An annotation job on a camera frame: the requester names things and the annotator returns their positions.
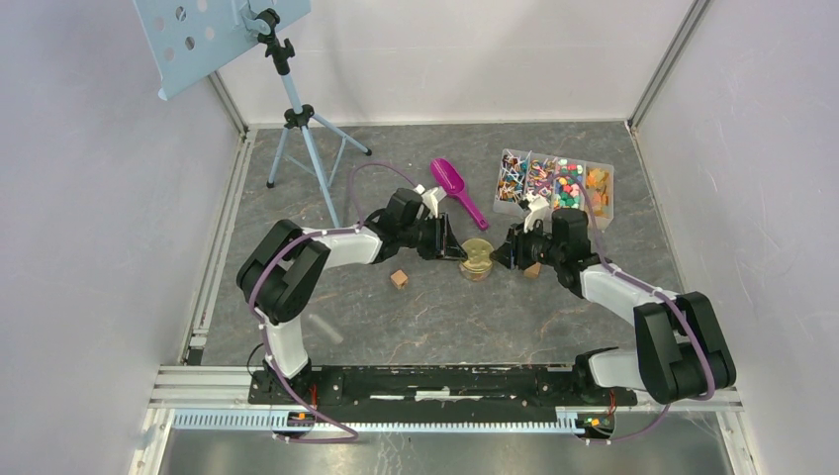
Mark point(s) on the clear compartment candy box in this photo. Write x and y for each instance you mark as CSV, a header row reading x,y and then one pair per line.
x,y
563,182

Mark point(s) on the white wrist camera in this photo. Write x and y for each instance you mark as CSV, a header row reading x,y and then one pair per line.
x,y
431,198
537,209

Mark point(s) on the clear glass jar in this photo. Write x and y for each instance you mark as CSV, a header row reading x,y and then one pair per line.
x,y
476,271

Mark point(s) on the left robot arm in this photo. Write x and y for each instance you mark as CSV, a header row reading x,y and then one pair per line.
x,y
279,277

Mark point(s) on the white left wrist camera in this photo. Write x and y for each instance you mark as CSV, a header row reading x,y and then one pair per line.
x,y
431,198

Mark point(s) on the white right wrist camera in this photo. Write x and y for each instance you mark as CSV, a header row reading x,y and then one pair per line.
x,y
537,209

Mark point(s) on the gold jar lid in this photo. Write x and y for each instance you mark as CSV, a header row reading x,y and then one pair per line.
x,y
478,249

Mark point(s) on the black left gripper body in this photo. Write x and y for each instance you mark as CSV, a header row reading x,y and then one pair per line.
x,y
430,241

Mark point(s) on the plain wooden cube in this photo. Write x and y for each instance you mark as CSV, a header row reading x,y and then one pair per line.
x,y
533,271

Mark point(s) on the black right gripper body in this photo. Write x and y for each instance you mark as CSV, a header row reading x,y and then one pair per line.
x,y
532,246

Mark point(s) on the wooden letter cube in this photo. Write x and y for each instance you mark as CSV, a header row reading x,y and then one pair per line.
x,y
399,279

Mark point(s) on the magenta plastic scoop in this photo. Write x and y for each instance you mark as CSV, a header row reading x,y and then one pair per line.
x,y
454,185

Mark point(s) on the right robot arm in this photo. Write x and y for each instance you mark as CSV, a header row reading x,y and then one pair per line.
x,y
680,350

